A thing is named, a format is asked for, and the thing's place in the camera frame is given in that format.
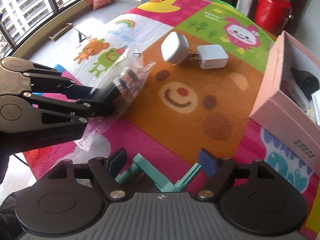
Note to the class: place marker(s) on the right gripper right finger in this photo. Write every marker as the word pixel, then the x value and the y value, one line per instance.
pixel 220 172

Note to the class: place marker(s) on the cream lotion tube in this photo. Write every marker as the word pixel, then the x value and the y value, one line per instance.
pixel 298 96

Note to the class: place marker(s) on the dark grey funnel nozzle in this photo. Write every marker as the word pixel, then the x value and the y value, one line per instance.
pixel 306 81

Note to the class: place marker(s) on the white cube charger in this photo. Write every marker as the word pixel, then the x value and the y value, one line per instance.
pixel 210 56

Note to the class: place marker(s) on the pink cardboard box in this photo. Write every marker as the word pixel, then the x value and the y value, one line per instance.
pixel 287 104

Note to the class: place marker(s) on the clear plastic bag with parts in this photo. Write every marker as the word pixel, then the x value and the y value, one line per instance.
pixel 119 86

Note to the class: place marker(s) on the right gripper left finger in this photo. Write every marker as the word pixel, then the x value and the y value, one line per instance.
pixel 105 171

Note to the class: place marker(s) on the red metal canister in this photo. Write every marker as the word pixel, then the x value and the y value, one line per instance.
pixel 273 15

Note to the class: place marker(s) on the teal plastic crank handle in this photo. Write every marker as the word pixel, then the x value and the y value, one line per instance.
pixel 140 164

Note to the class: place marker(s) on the colourful cartoon table mat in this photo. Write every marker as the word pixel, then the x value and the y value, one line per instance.
pixel 182 108

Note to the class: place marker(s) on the white rounded plug adapter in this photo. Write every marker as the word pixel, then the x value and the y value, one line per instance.
pixel 175 48

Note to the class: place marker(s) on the white product carton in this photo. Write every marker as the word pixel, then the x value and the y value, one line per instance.
pixel 316 103

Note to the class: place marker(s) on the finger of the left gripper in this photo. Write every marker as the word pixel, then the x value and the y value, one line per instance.
pixel 43 83
pixel 79 108

